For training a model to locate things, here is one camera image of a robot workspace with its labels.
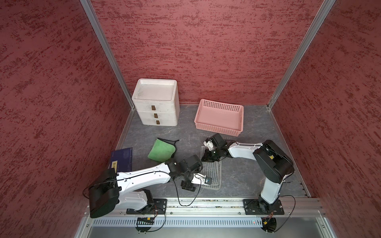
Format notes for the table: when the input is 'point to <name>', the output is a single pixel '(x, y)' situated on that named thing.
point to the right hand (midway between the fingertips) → (202, 161)
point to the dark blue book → (121, 159)
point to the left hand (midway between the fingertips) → (193, 179)
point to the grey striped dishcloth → (213, 169)
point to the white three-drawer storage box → (157, 101)
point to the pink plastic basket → (220, 117)
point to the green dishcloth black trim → (162, 150)
